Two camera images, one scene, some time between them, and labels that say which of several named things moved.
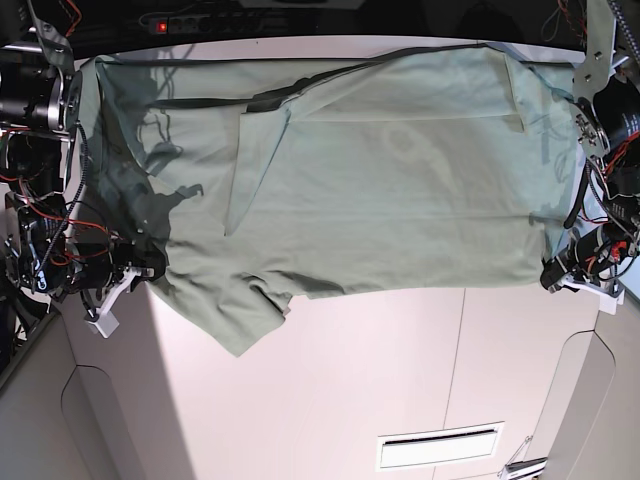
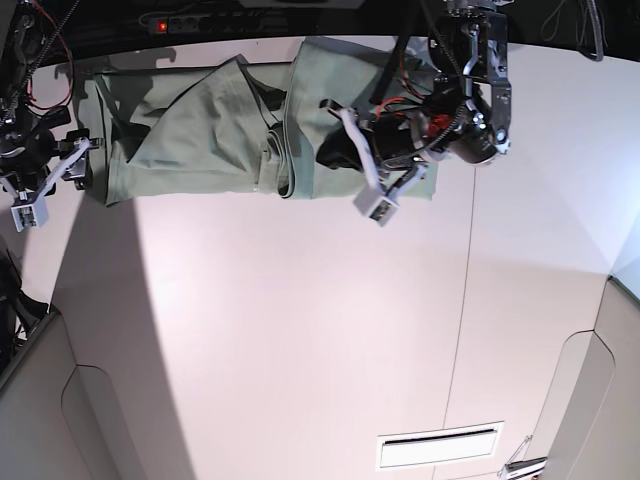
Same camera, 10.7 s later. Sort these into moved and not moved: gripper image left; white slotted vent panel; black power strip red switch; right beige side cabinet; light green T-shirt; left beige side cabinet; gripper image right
Moved: gripper image left; gripper image right; light green T-shirt
Not moved: right beige side cabinet; white slotted vent panel; left beige side cabinet; black power strip red switch
